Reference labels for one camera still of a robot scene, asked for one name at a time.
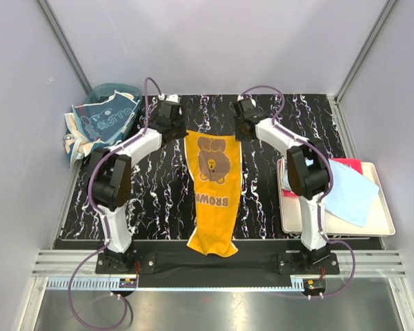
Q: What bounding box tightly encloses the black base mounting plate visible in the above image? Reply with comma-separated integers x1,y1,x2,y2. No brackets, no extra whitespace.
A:
95,239,340,290

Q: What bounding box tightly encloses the light blue terry towel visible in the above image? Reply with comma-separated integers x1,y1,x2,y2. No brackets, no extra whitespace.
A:
325,172,379,227

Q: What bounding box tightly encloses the grey lettered folded towel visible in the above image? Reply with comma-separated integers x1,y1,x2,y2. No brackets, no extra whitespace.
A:
277,158,291,191

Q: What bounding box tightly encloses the right controller board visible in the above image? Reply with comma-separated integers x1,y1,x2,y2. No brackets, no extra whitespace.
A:
304,279,326,292

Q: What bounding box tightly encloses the pink folded towel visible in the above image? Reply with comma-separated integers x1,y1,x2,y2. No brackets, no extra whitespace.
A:
282,158,363,200

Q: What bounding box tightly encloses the white plastic tray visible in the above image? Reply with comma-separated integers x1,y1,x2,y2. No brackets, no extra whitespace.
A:
277,158,396,237

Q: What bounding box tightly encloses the blue white patterned towel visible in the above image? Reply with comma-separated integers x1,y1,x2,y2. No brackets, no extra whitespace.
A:
63,90,142,166

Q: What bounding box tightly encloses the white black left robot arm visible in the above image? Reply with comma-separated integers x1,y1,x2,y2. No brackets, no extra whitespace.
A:
88,94,187,273

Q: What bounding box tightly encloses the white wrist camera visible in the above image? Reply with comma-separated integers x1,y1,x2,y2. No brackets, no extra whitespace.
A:
158,93,180,103
237,95,256,107

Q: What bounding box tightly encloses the yellow towel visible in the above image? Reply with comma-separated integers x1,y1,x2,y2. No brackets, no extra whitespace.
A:
184,131,243,258

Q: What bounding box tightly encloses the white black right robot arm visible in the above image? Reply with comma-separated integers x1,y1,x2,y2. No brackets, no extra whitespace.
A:
234,97,333,274

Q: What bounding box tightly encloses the aluminium corner post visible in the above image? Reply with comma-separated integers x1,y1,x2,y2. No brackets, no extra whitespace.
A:
334,0,400,104
35,0,92,94

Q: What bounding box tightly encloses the slotted cable duct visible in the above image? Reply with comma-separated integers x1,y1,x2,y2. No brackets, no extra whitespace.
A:
46,277,135,291

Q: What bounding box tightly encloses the right aluminium corner post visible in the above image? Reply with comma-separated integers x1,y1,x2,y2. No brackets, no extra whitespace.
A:
334,0,400,104

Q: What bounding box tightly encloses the left controller board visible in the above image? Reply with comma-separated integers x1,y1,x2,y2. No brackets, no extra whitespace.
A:
119,277,138,288

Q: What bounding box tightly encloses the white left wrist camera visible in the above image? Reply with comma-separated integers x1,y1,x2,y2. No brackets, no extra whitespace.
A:
158,93,180,103

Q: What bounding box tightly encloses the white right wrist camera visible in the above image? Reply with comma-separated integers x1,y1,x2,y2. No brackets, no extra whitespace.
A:
237,95,256,107

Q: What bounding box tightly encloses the aluminium front rail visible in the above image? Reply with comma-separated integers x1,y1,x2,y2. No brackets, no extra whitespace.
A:
32,250,407,275

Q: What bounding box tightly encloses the teal plastic laundry basket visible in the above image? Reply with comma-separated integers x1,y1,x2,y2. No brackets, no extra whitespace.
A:
70,81,143,154

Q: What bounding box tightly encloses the controller board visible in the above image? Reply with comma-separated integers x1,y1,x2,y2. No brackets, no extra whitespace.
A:
119,277,138,288
304,279,326,292

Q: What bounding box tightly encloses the left aluminium corner post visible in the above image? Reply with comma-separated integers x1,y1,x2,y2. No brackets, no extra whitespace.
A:
35,0,92,94

